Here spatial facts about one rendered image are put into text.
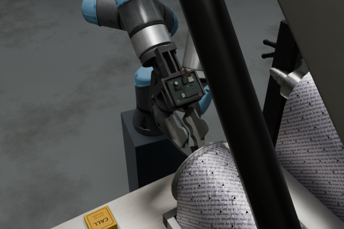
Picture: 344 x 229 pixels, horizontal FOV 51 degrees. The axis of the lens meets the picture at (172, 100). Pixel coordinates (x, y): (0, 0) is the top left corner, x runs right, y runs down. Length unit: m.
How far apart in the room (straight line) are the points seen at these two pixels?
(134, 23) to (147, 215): 0.57
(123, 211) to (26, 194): 1.39
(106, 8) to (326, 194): 0.59
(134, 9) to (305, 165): 0.44
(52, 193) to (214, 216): 1.83
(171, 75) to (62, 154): 1.98
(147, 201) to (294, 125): 0.53
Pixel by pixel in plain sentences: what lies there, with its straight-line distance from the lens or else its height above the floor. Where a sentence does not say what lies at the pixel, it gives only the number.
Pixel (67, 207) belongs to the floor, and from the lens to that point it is 2.26.
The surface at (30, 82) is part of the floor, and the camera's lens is 3.34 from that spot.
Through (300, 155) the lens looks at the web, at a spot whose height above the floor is 1.26.
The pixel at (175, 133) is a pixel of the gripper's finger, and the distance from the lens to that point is 0.67.
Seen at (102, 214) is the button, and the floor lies 0.92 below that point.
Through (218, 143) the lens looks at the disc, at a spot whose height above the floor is 1.32.
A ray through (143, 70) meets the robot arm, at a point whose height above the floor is 1.12.
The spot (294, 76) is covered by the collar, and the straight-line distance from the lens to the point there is 0.76.
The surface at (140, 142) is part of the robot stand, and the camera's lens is 1.25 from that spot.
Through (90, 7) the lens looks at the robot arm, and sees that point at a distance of 0.86.
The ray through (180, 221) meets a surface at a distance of 0.72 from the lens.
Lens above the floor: 1.77
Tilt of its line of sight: 37 degrees down
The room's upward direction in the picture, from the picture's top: straight up
